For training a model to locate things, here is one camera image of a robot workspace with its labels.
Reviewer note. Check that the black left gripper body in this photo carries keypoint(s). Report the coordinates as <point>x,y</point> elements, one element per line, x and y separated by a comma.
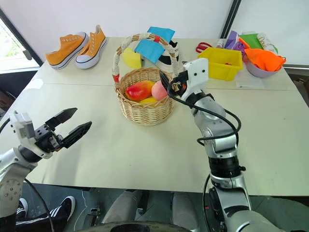
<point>47,140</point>

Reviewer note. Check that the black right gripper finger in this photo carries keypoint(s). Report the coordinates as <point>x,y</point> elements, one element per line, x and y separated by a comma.
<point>164,81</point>
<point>183,76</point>

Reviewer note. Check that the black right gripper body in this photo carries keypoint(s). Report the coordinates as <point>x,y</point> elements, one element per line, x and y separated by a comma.
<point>177,89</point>

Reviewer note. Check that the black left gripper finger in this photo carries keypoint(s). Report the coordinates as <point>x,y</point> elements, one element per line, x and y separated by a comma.
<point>64,114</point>
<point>76,134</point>

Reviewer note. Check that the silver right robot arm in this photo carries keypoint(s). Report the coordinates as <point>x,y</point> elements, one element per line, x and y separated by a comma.
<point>220,142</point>

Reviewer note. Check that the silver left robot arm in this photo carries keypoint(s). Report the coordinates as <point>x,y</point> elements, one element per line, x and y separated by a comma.
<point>10,169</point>

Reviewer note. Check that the dark rounded robot base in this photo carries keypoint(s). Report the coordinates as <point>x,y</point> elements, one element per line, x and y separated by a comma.
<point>140,227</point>

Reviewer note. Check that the pink peach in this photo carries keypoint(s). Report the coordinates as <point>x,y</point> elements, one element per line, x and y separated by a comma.
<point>158,91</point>

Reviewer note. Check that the white black sneaker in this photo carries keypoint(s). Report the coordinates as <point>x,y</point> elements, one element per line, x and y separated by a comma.
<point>166,61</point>

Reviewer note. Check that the yellow fruit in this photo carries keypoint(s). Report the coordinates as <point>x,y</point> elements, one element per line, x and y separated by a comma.
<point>147,100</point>

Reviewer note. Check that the red yellow mango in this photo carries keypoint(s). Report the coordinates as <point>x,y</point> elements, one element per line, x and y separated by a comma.
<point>138,90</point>

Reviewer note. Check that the blue sheet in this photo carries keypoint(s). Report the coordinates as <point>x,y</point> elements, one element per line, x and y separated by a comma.
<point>160,33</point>
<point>149,49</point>

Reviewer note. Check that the red scissors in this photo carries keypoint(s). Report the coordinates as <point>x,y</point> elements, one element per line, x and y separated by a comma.
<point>202,47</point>

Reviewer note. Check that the yellow sponge block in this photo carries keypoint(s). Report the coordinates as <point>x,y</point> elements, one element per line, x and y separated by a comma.
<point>131,58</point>

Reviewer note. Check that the yellow plastic bin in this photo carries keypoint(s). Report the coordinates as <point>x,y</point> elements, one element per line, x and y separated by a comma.
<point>223,70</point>

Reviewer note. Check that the small red item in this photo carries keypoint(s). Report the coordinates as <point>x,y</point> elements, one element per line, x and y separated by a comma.
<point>228,63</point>

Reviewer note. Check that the small white bottle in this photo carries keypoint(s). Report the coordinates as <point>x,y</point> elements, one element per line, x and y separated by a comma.
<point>220,44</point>

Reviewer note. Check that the purple block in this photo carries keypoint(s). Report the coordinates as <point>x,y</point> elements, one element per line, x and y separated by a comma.
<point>231,41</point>

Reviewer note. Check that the orange canvas sneaker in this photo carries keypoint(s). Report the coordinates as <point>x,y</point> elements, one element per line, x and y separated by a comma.
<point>66,52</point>
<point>93,48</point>

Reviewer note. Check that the white paper sheet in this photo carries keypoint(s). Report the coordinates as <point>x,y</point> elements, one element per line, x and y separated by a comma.
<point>248,81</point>

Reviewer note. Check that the black white striped shoe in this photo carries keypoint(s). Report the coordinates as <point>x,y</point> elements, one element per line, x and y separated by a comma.
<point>23,206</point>
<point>64,207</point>

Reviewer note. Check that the lavender bowl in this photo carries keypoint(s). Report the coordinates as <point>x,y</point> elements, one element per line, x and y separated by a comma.
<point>258,72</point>

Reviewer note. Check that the green cloth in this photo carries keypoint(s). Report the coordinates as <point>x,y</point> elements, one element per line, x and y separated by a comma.
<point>251,41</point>

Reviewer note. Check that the orange cloth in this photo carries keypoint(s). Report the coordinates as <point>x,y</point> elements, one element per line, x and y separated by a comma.
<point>264,59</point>

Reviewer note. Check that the grey robot leg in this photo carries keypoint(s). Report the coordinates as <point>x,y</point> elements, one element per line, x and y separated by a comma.
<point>184,207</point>
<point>120,205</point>

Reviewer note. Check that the black striped trouser leg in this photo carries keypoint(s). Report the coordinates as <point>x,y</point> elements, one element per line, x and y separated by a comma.
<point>31,223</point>

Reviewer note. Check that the white knitted cloth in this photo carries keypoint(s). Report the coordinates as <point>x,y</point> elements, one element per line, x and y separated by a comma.
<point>268,42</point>

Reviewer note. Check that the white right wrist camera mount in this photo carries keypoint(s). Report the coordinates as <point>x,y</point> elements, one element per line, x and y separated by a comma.
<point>198,72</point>

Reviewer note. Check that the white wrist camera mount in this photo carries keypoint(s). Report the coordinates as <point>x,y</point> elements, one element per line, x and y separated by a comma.
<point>23,128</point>
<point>198,72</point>

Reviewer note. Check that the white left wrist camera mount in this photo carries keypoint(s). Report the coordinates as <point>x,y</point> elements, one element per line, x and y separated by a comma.
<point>23,128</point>

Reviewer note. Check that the black frame post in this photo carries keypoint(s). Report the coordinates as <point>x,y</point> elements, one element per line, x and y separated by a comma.
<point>230,17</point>

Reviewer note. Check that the black window frame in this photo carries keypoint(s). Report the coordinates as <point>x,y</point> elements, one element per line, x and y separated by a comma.
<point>19,39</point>

